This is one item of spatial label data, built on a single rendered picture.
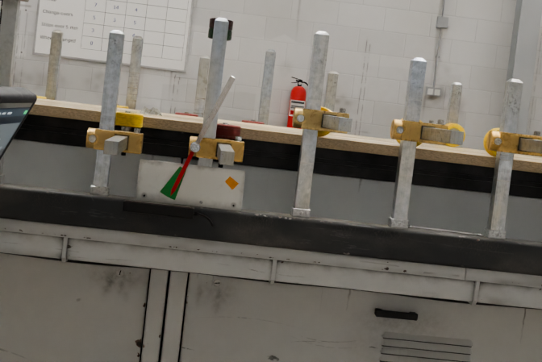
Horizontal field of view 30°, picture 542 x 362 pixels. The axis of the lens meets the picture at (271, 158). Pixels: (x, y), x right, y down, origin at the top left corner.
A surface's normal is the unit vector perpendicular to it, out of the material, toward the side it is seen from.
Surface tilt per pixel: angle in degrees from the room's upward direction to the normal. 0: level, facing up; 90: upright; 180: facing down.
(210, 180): 90
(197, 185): 90
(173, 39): 90
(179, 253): 90
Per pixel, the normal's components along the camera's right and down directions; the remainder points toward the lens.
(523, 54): 0.07, 0.06
